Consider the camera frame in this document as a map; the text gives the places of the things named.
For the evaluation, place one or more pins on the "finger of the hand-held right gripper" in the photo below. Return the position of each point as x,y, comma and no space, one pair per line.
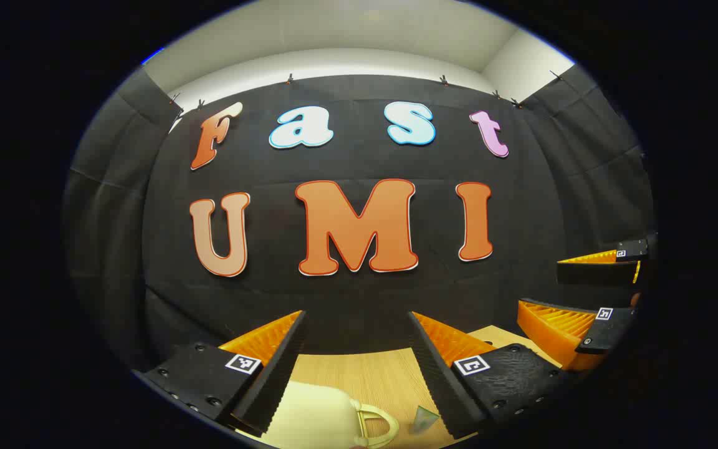
552,330
596,273

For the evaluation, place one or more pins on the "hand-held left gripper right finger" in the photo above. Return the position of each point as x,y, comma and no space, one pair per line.
443,393

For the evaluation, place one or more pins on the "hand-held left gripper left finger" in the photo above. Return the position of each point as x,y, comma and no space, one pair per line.
278,380

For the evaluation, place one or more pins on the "large green white tube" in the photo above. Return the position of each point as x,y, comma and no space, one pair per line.
424,421

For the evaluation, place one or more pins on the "pale yellow small suitcase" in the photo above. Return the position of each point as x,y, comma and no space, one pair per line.
309,411

